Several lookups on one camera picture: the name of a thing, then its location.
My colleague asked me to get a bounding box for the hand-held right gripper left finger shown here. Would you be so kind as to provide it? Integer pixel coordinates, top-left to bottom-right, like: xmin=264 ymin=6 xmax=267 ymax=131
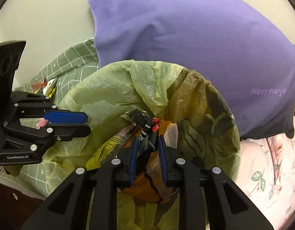
xmin=21 ymin=136 xmax=139 ymax=230

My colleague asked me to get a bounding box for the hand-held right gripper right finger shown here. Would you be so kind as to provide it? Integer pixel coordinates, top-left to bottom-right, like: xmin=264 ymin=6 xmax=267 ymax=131
xmin=158 ymin=135 xmax=275 ymax=230

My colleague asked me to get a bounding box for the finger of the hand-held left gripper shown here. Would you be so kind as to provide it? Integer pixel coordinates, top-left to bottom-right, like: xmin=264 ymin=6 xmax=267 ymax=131
xmin=10 ymin=91 xmax=88 ymax=125
xmin=3 ymin=122 xmax=91 ymax=154

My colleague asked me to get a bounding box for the yellow snack wrapper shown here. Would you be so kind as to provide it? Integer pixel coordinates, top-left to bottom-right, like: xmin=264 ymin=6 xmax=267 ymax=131
xmin=86 ymin=125 xmax=138 ymax=170

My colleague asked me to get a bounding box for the orange snack wrapper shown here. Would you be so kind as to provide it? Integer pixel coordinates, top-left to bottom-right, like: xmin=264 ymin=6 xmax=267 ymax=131
xmin=119 ymin=121 xmax=179 ymax=203

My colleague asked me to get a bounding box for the dark snack wrapper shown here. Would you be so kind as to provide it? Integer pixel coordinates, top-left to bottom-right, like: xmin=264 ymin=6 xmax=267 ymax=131
xmin=126 ymin=109 xmax=161 ymax=173

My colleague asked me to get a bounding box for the gold foil wrapper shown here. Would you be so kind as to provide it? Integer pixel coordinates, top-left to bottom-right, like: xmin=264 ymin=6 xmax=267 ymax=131
xmin=43 ymin=78 xmax=58 ymax=97

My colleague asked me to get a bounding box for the red snack packet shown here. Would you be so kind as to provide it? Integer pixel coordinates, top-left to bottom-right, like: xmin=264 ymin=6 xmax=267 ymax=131
xmin=31 ymin=81 xmax=47 ymax=94

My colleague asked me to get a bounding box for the bin with yellow liner bag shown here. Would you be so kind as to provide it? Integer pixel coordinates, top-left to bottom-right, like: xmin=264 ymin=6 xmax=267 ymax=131
xmin=43 ymin=60 xmax=241 ymax=230

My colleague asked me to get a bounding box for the green checked tablecloth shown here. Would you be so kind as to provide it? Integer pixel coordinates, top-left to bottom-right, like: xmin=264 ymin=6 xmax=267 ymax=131
xmin=13 ymin=37 xmax=101 ymax=197

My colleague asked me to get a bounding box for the pink floral blanket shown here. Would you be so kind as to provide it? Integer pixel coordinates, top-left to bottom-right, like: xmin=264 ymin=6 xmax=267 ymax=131
xmin=234 ymin=115 xmax=295 ymax=230

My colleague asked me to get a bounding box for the purple pillow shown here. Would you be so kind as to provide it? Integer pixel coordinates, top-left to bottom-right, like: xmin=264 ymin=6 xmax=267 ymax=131
xmin=86 ymin=0 xmax=295 ymax=140

